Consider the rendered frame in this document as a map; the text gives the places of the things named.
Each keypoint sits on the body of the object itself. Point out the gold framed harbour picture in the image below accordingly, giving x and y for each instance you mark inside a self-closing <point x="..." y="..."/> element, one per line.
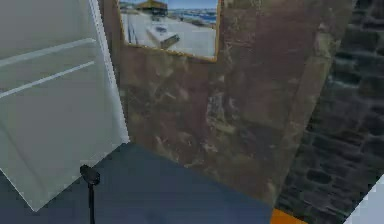
<point x="173" y="30"/>

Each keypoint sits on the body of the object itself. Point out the orange block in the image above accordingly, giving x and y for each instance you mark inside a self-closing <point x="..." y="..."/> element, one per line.
<point x="285" y="218"/>

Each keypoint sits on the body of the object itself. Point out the white room door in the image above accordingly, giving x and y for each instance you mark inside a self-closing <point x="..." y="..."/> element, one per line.
<point x="50" y="110"/>

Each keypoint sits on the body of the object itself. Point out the black post with round head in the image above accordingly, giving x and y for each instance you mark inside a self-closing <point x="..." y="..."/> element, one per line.
<point x="90" y="175"/>

